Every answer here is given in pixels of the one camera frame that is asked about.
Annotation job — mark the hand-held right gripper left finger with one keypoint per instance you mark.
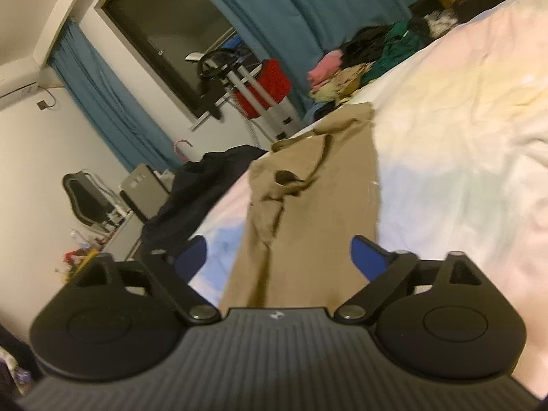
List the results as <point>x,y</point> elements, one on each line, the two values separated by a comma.
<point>195,254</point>

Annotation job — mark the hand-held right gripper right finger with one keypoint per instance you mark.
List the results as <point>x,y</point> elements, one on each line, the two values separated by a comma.
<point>364,257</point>

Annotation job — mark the khaki pants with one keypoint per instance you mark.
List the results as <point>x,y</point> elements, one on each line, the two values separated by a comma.
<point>308,205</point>

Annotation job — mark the pink clothes hanger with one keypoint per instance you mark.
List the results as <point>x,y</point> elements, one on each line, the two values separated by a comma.
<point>182,143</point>

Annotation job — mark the dark navy garment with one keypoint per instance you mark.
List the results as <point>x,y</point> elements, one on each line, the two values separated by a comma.
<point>201,188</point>

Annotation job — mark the white dresser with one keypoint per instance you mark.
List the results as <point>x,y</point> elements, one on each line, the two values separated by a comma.
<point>124,239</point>

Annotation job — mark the black framed chair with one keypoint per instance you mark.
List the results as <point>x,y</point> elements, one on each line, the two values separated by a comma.
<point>143,188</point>

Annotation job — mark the desk clutter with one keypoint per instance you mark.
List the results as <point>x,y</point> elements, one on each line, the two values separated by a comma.
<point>81,252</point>

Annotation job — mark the black framed mirror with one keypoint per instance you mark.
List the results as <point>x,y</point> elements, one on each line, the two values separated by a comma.
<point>85,201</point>

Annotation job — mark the bed with pale sheet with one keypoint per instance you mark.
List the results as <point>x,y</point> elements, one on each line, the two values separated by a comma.
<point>462,137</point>

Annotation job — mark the white drawer unit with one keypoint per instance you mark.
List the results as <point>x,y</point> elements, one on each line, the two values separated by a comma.
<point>278,120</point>

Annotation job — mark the narrow blue curtain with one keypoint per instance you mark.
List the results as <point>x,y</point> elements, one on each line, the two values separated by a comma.
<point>107,107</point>

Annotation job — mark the floral cloth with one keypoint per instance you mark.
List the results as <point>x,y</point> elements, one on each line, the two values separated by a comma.
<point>342,83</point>

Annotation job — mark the white metal stand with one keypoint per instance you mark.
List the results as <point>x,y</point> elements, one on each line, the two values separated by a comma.
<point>239,81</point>

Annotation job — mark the red storage box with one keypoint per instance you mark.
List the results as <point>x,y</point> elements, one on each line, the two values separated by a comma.
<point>269,83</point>

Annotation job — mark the pink cloth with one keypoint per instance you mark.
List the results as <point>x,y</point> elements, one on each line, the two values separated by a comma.
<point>327,68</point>

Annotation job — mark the green cloth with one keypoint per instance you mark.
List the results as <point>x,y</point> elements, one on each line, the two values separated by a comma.
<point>394,51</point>

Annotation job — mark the black cloth pile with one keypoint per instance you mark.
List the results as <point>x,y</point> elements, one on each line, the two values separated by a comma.
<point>364,45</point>

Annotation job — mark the dark window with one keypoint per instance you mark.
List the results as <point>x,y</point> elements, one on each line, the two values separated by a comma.
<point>171,30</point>

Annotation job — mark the black white patterned cloth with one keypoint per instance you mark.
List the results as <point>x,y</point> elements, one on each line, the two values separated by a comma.
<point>441,21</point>

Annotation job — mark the white air conditioner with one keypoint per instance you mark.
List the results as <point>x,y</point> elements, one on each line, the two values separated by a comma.
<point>17,79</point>

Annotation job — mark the wide blue curtain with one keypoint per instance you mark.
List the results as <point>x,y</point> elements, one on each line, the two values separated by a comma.
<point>308,8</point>

